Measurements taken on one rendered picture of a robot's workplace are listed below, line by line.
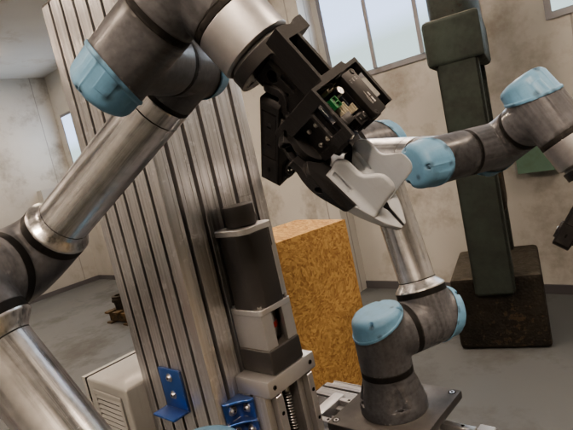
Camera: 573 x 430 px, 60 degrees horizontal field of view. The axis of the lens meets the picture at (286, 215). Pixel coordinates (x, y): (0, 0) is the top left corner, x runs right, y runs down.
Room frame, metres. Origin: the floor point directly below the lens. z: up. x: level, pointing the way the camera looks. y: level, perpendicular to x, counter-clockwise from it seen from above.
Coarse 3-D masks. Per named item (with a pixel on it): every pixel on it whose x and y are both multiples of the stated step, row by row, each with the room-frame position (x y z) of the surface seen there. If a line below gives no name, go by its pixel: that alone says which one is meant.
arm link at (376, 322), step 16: (368, 304) 1.09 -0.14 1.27; (384, 304) 1.06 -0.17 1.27; (400, 304) 1.07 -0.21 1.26; (352, 320) 1.05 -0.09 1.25; (368, 320) 1.01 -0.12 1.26; (384, 320) 0.99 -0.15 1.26; (400, 320) 1.00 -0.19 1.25; (416, 320) 1.03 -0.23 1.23; (352, 336) 1.05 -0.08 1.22; (368, 336) 1.00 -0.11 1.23; (384, 336) 0.99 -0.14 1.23; (400, 336) 1.00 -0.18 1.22; (416, 336) 1.01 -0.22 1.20; (368, 352) 1.00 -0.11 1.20; (384, 352) 0.99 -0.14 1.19; (400, 352) 0.99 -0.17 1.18; (416, 352) 1.03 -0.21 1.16; (368, 368) 1.01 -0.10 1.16; (384, 368) 0.99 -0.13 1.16; (400, 368) 0.99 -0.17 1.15
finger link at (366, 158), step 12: (360, 144) 0.48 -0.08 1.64; (372, 144) 0.48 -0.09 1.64; (348, 156) 0.49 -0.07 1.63; (360, 156) 0.49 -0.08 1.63; (372, 156) 0.48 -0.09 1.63; (384, 156) 0.47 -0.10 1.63; (396, 156) 0.46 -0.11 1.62; (360, 168) 0.48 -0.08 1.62; (372, 168) 0.49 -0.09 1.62; (384, 168) 0.48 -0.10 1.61; (396, 168) 0.47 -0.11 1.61; (408, 168) 0.46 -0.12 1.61; (396, 180) 0.47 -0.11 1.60; (396, 204) 0.48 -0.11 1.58; (396, 216) 0.48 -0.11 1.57
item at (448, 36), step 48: (432, 0) 3.48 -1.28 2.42; (432, 48) 3.20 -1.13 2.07; (480, 48) 3.08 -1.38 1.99; (480, 96) 3.11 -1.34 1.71; (480, 192) 3.14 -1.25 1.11; (480, 240) 3.15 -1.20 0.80; (480, 288) 3.17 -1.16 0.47; (528, 288) 3.12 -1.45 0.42; (480, 336) 3.27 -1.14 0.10; (528, 336) 3.14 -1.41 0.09
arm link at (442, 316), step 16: (368, 128) 1.14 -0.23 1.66; (384, 128) 1.15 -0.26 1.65; (400, 128) 1.16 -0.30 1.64; (400, 192) 1.12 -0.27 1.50; (416, 224) 1.12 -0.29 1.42; (400, 240) 1.10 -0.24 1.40; (416, 240) 1.10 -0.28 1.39; (400, 256) 1.10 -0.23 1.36; (416, 256) 1.09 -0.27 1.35; (400, 272) 1.10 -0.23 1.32; (416, 272) 1.08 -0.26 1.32; (432, 272) 1.09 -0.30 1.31; (400, 288) 1.10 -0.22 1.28; (416, 288) 1.06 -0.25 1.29; (432, 288) 1.06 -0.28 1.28; (448, 288) 1.11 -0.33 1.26; (416, 304) 1.06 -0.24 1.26; (432, 304) 1.05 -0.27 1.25; (448, 304) 1.06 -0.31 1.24; (432, 320) 1.03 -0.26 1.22; (448, 320) 1.04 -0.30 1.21; (464, 320) 1.06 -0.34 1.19; (432, 336) 1.03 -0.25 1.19; (448, 336) 1.05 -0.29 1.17
